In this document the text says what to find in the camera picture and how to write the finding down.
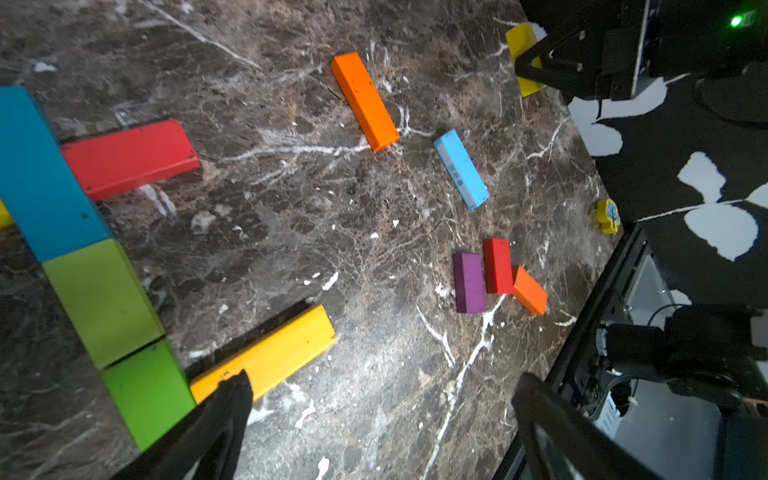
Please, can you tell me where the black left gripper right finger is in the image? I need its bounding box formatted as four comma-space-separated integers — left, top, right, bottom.
512, 372, 657, 479

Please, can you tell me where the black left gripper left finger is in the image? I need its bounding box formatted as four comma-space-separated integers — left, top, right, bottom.
114, 371, 253, 479

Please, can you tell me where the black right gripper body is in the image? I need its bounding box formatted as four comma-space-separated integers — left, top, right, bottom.
514, 1, 651, 101

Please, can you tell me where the yellow block group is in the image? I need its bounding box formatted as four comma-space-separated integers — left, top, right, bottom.
505, 22, 547, 98

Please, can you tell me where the green block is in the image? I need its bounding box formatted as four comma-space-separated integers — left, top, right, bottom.
102, 339, 196, 452

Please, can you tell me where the yellow long block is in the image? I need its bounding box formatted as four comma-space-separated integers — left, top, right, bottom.
190, 305, 337, 404

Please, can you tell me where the purple block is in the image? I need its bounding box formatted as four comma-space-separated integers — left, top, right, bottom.
452, 252, 487, 314

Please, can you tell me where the light yellow-green block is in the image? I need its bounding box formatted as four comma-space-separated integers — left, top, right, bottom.
43, 239, 165, 370

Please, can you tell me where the red block group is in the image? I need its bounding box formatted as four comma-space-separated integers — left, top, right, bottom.
483, 238, 514, 294

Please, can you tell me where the orange long block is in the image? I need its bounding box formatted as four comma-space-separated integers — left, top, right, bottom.
331, 52, 400, 152

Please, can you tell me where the red-orange small block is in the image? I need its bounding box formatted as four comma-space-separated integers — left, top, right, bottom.
60, 119, 201, 201

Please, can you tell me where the yellow small block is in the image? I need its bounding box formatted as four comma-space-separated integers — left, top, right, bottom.
0, 202, 14, 228

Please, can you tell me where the cyan block group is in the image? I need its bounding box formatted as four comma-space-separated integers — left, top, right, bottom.
1, 86, 111, 262
433, 130, 489, 210

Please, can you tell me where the orange block lower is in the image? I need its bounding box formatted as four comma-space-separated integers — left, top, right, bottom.
512, 265, 548, 315

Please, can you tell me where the yellow blue small toy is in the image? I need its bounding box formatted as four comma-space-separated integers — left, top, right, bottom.
596, 199, 621, 235

